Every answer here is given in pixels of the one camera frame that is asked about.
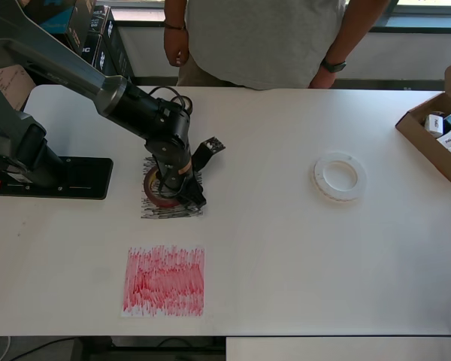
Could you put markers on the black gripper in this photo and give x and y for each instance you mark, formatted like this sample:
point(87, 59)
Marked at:
point(178, 176)

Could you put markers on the red tape roll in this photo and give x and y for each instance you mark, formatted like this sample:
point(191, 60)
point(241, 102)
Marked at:
point(161, 203)

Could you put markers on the black tape roll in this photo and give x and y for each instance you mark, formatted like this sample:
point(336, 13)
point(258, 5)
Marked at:
point(191, 106)

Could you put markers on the white tape roll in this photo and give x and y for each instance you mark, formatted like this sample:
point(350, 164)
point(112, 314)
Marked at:
point(319, 188)

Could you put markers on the person's left forearm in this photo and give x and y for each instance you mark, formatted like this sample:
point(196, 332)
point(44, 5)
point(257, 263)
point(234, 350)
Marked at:
point(355, 32)

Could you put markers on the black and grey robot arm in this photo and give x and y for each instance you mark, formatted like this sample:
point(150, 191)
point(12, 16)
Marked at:
point(79, 71)

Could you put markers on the person's right forearm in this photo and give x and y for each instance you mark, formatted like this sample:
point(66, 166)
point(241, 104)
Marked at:
point(174, 11)

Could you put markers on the person's right hand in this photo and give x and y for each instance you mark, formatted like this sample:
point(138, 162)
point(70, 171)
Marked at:
point(176, 47)

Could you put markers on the person's left hand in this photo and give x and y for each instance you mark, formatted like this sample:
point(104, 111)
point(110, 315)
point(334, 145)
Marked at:
point(322, 80)

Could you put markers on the black scribbled paper sheet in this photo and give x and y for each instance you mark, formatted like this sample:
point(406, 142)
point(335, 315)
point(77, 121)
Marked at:
point(173, 213)

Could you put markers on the red scribbled paper sheet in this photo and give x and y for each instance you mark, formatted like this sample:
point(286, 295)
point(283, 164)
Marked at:
point(165, 282)

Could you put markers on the black AOC carton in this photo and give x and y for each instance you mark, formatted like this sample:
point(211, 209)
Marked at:
point(88, 49)
point(116, 45)

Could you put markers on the person in grey t-shirt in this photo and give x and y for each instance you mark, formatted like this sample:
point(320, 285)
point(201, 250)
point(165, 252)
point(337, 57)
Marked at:
point(267, 37)

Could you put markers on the black box with orange print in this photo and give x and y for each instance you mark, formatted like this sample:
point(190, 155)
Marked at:
point(79, 34)

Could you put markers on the black box with white print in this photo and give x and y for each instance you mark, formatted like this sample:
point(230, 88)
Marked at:
point(101, 19)

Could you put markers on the black wristwatch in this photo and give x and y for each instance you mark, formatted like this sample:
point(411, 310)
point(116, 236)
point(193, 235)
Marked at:
point(333, 65)

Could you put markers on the brown cardboard box with handwriting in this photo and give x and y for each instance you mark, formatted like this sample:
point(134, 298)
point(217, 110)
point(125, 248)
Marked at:
point(11, 86)

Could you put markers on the teal cardboard box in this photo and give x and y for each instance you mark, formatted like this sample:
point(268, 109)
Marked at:
point(56, 19)

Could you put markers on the open brown cardboard box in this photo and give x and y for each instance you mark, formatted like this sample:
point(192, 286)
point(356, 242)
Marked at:
point(409, 120)

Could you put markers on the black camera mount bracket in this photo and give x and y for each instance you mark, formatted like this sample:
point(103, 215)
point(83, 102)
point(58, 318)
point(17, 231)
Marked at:
point(206, 150)

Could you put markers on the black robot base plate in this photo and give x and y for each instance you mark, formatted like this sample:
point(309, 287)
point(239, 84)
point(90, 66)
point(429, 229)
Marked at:
point(90, 176)

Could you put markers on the dark window frame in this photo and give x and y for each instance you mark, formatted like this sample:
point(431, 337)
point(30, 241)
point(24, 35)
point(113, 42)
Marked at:
point(417, 26)

